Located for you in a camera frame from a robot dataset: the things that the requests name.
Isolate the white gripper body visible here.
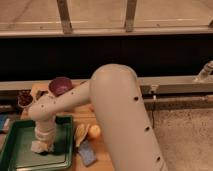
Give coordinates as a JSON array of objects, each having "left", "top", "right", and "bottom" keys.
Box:
[{"left": 35, "top": 122, "right": 56, "bottom": 147}]

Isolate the grey blue towel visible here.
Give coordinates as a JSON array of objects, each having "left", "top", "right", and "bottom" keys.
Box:
[{"left": 31, "top": 140, "right": 54, "bottom": 153}]

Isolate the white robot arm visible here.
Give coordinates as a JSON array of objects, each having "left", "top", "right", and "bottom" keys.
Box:
[{"left": 28, "top": 64, "right": 168, "bottom": 171}]

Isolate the green plastic tray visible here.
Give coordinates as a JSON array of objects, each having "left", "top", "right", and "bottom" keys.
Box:
[{"left": 0, "top": 116, "right": 73, "bottom": 171}]

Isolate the yellow toy banana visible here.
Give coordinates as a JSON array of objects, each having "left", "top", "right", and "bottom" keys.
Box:
[{"left": 74, "top": 124, "right": 90, "bottom": 147}]

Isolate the white cup with dark contents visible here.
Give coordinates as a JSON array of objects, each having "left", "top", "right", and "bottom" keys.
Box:
[{"left": 18, "top": 90, "right": 33, "bottom": 108}]

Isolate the wooden cutting board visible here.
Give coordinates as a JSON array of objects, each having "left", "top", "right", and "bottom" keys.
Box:
[{"left": 20, "top": 81, "right": 116, "bottom": 171}]

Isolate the blue sponge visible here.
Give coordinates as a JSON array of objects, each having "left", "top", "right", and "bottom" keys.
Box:
[{"left": 78, "top": 140, "right": 97, "bottom": 167}]

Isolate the purple bowl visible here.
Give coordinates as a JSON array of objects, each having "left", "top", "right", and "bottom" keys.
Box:
[{"left": 48, "top": 77, "right": 73, "bottom": 96}]

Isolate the yellow toy apple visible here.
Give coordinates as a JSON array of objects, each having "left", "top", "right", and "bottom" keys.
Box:
[{"left": 88, "top": 125, "right": 101, "bottom": 139}]

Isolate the metal window frame rail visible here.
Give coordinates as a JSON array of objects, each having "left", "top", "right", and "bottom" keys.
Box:
[{"left": 0, "top": 0, "right": 213, "bottom": 37}]

